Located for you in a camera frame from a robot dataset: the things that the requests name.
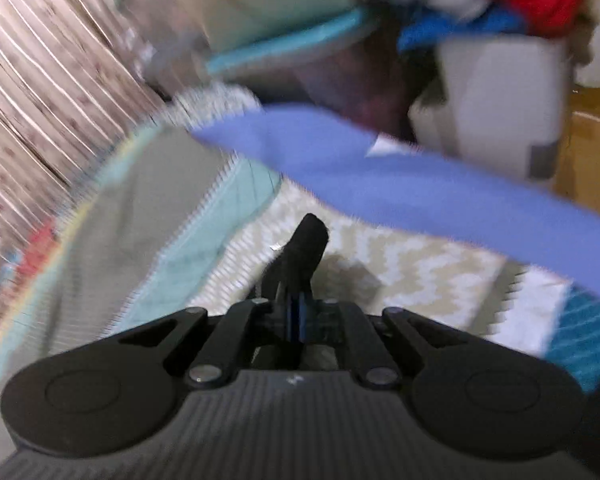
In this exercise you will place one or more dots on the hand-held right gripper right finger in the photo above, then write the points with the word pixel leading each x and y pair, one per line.
pixel 311 317

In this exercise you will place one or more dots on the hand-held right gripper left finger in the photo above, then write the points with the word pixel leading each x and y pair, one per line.
pixel 291 317

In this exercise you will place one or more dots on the striped patterned bedsheet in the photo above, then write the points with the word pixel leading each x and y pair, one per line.
pixel 220 230

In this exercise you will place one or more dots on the periwinkle blue sheet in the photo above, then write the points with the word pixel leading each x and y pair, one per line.
pixel 380 175

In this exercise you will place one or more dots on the white plastic bin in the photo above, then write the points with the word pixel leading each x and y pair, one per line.
pixel 500 105

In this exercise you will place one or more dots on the teal-edged beige panel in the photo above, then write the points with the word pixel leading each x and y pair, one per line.
pixel 260 5

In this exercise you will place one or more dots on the bright blue cloth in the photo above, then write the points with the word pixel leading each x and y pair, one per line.
pixel 455 27

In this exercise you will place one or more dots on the cardboard box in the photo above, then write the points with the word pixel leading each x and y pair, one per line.
pixel 592 155

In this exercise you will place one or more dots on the beige leaf-print curtain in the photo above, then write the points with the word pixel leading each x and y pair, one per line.
pixel 45 85

